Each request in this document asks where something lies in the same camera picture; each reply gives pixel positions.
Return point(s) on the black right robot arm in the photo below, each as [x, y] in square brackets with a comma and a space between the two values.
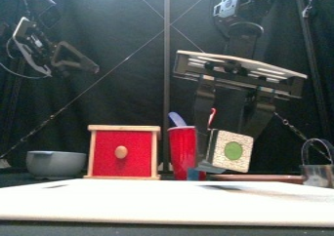
[243, 35]

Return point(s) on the grey-blue bowl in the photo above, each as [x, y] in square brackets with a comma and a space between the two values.
[54, 163]

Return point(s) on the white cutting board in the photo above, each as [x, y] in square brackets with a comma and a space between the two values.
[165, 201]

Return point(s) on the blue plastic utensil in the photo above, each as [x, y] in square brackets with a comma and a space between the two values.
[178, 119]

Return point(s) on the wooden box with red front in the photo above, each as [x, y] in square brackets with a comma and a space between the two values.
[122, 152]

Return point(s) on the dark green toy sushi roll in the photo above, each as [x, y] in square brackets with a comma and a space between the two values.
[233, 150]

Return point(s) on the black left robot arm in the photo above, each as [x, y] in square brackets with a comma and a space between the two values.
[48, 12]

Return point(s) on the small blue-faced block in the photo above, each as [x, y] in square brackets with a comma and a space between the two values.
[193, 175]

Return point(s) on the vertical metal frame pole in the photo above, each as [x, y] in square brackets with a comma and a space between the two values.
[167, 67]

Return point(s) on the red plastic cup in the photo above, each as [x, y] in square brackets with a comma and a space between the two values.
[182, 152]

